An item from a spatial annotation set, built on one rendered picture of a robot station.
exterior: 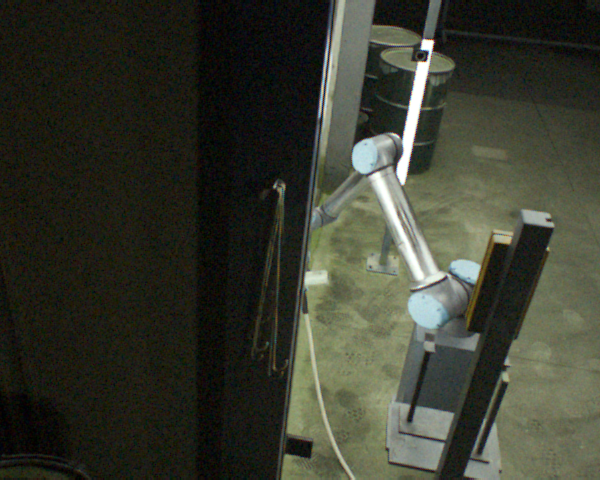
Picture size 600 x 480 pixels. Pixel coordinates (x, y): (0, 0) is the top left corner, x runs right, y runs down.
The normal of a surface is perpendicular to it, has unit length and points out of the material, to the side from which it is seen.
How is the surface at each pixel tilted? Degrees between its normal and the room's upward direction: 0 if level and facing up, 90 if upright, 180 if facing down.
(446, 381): 90
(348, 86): 90
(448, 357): 90
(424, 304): 93
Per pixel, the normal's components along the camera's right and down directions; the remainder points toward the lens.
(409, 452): 0.09, -0.84
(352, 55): -0.15, 0.52
